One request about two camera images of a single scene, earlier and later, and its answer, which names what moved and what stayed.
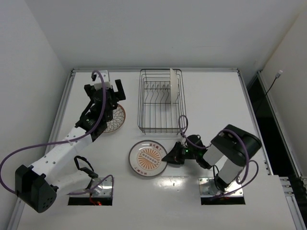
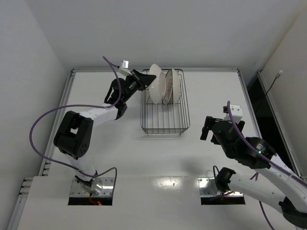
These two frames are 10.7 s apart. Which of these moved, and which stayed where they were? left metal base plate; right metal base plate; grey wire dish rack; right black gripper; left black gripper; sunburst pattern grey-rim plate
Moved: sunburst pattern grey-rim plate; left black gripper; right black gripper
Stayed: right metal base plate; left metal base plate; grey wire dish rack
